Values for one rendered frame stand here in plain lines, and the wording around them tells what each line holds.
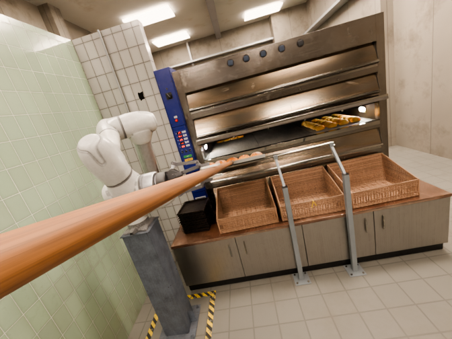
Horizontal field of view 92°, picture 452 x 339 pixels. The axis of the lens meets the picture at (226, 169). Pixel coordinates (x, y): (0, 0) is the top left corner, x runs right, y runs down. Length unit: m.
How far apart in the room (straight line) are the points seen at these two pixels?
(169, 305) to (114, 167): 1.49
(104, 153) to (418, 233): 2.45
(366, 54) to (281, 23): 7.12
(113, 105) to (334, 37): 2.19
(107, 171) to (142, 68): 1.76
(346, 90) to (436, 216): 1.32
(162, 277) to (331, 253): 1.48
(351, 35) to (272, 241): 1.97
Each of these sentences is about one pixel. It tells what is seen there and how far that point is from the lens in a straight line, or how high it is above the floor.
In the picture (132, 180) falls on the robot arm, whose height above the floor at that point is 1.52.
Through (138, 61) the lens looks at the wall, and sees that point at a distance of 2.45.
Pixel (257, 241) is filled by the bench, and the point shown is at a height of 0.46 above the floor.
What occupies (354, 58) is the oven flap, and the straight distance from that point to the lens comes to 2.51.
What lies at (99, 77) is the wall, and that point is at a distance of 2.62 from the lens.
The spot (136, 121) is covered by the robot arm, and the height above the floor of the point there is 1.72.
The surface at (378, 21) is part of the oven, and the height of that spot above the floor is 2.03.
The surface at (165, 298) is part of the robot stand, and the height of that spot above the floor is 0.40.
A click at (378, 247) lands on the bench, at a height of 0.18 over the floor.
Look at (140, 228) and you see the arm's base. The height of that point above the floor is 1.02.
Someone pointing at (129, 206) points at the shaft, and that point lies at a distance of 0.23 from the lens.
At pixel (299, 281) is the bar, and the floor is 0.01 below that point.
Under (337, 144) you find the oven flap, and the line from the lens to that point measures 2.51.
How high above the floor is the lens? 1.69
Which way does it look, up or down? 16 degrees down
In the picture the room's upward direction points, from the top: 15 degrees counter-clockwise
